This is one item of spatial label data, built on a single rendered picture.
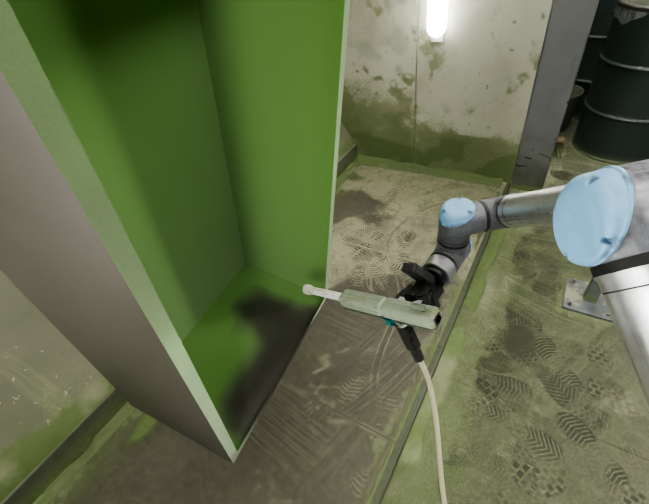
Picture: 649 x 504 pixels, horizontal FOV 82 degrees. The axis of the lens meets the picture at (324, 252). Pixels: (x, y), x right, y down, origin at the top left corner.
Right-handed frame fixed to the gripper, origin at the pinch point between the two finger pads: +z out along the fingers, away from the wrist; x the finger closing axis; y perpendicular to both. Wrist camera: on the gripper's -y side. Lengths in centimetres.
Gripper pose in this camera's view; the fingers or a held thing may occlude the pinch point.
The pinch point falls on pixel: (397, 320)
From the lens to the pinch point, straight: 99.1
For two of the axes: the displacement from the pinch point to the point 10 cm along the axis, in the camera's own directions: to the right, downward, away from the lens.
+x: -6.8, -0.6, 7.3
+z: -6.1, 6.1, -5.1
